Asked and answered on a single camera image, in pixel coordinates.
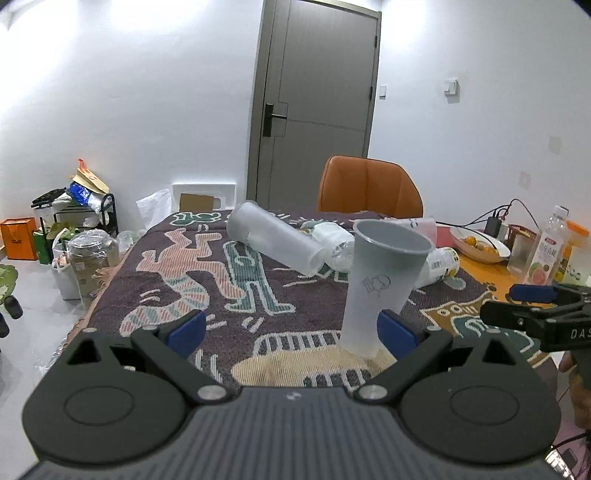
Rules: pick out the orange gift box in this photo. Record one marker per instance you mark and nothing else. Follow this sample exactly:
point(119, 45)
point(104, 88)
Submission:
point(17, 236)

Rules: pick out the pink juice bottle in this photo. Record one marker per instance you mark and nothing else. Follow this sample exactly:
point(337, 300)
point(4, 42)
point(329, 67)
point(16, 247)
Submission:
point(545, 255)

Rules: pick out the labelled clear plastic bottle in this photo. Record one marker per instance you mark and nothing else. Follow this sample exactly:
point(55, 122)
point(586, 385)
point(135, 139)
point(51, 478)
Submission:
point(441, 263)

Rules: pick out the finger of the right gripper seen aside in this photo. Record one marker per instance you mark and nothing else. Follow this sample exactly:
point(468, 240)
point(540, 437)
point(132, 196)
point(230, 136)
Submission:
point(519, 317)

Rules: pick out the orange cartoon tablecloth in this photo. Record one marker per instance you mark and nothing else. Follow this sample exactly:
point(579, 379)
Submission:
point(495, 276)

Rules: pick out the black power adapter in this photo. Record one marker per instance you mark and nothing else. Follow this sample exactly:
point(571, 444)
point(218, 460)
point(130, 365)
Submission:
point(493, 226)

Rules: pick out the frosted cup with logo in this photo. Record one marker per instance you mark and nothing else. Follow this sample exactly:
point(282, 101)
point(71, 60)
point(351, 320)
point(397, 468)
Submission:
point(425, 226)

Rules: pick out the clear glass jar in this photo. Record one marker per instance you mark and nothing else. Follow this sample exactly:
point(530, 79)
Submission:
point(88, 252)

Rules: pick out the clear drinking glass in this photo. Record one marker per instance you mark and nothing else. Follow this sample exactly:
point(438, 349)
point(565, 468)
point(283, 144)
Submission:
point(520, 251)

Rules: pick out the paper bags pile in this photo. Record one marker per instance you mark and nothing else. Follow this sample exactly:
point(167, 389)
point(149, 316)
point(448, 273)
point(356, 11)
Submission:
point(89, 180)

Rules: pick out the white wall switch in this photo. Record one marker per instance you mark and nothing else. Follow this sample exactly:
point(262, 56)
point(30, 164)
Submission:
point(451, 87)

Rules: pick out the frosted tall cup lying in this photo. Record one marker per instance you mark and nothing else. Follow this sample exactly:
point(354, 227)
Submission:
point(257, 228)

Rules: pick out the white plastic bag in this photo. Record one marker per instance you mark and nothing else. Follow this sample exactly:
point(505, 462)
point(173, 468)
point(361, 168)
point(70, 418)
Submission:
point(155, 207)

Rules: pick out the patterned woven blanket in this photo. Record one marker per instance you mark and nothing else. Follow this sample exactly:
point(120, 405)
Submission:
point(266, 324)

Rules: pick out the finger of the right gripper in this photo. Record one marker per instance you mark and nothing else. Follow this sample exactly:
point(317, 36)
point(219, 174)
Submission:
point(550, 294)

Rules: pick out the brown cardboard piece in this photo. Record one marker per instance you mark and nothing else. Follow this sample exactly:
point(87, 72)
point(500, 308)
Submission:
point(189, 202)

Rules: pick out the clear small plastic bottle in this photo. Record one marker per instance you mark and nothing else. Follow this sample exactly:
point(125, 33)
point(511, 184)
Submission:
point(337, 245)

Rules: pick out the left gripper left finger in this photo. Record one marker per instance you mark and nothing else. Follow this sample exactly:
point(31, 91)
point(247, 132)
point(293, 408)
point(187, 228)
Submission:
point(166, 348)

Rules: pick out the green box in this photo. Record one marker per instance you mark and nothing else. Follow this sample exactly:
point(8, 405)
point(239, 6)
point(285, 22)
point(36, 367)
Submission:
point(42, 249)

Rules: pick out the grey door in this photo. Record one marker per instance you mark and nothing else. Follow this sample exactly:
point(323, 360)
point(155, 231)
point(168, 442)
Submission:
point(317, 63)

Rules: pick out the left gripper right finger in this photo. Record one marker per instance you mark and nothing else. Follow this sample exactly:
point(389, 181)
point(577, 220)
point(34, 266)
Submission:
point(418, 353)

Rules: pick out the orange leather chair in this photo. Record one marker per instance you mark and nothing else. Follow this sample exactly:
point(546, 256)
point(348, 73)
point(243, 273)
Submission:
point(353, 184)

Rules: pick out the black door handle lock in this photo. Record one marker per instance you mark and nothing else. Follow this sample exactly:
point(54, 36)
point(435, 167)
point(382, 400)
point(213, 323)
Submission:
point(269, 115)

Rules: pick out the person right hand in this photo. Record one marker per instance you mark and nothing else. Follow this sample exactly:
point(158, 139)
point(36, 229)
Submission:
point(579, 394)

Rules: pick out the white fruit bowl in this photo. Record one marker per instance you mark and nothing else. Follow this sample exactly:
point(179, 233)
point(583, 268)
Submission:
point(479, 246)

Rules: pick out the white wall niche panel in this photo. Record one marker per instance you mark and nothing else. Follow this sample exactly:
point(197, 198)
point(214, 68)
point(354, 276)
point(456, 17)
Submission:
point(226, 191)

